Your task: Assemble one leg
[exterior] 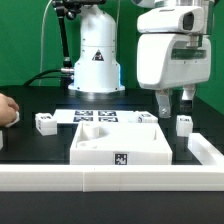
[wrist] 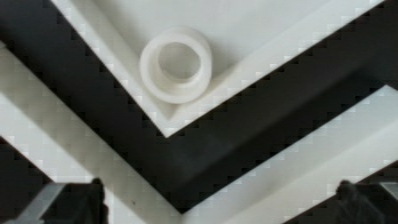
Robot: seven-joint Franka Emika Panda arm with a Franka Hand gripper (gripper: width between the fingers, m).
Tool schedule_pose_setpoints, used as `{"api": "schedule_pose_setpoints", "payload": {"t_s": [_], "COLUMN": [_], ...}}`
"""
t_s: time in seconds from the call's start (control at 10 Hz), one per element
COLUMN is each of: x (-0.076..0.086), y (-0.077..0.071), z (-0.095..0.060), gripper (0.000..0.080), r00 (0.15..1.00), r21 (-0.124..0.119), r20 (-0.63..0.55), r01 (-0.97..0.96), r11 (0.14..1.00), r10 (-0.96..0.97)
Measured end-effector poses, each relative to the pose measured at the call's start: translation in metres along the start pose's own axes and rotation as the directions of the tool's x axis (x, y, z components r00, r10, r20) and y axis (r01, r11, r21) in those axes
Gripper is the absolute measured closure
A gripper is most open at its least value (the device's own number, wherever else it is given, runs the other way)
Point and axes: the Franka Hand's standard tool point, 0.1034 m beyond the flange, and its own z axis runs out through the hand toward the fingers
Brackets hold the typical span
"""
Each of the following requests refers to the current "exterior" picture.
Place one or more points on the white sheet with tags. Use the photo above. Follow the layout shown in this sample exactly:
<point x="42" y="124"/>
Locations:
<point x="72" y="116"/>

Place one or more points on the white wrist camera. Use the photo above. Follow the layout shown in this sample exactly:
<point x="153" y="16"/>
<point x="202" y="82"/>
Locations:
<point x="178" y="19"/>

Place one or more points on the human hand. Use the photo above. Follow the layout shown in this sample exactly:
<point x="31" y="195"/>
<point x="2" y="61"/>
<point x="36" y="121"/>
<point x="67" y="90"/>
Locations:
<point x="8" y="109"/>

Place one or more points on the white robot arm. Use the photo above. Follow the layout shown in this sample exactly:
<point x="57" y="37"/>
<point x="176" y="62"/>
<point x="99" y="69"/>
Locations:
<point x="97" y="72"/>

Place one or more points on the white fence obstacle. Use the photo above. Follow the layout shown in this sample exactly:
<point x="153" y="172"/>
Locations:
<point x="207" y="175"/>

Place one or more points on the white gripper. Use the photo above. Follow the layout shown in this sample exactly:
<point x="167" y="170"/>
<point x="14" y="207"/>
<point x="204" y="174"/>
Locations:
<point x="166" y="61"/>

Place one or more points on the white square tabletop part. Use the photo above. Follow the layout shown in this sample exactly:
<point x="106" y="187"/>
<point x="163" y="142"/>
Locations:
<point x="108" y="143"/>

